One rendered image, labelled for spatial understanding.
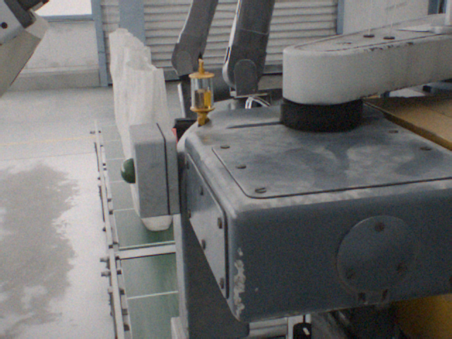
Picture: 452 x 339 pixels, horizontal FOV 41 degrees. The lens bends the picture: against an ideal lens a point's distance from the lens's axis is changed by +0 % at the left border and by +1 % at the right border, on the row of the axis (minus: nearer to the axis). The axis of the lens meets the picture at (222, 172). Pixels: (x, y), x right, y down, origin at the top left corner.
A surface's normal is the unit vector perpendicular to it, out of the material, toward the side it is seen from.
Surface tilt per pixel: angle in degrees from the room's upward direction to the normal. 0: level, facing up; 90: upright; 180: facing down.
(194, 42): 62
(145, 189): 90
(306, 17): 95
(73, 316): 0
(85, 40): 90
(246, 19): 68
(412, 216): 90
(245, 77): 79
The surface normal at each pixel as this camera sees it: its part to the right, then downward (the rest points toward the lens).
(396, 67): 0.61, 0.25
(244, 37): 0.05, 0.12
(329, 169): -0.03, -0.95
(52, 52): 0.22, 0.32
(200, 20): -0.04, -0.21
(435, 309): -0.97, 0.10
